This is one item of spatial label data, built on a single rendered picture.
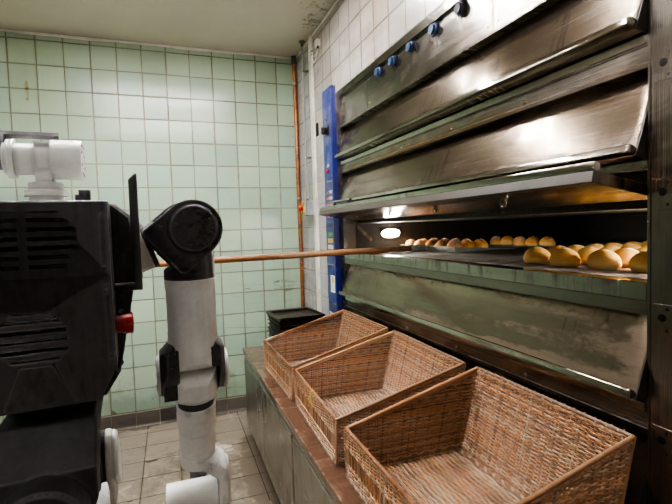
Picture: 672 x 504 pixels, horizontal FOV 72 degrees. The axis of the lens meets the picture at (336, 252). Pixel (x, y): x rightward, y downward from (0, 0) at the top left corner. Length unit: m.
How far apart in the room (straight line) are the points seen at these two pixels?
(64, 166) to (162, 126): 2.61
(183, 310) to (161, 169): 2.61
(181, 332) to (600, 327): 0.96
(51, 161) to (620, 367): 1.21
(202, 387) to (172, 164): 2.64
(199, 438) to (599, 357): 0.91
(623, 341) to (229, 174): 2.78
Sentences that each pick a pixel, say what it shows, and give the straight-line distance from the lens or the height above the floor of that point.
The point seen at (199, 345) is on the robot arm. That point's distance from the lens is 0.87.
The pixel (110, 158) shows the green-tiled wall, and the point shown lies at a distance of 3.45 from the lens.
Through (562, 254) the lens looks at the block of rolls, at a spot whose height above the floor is 1.22.
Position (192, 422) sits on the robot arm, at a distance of 0.94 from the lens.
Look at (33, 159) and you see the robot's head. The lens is 0.89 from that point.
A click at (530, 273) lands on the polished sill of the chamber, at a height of 1.17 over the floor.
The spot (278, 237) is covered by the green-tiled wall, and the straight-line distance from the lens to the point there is 3.48.
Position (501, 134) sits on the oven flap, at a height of 1.59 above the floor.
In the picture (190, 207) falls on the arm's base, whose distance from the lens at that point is 0.79.
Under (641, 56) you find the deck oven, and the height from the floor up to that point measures 1.66.
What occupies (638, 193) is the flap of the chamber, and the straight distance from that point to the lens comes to 1.17.
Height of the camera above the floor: 1.32
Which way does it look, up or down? 3 degrees down
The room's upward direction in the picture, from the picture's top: 2 degrees counter-clockwise
